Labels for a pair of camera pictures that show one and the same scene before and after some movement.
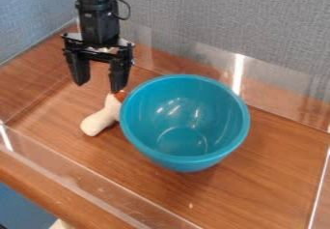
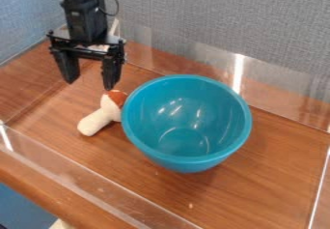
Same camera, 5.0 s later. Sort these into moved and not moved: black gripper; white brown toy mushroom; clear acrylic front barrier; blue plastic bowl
Moved: black gripper
Not moved: clear acrylic front barrier; white brown toy mushroom; blue plastic bowl
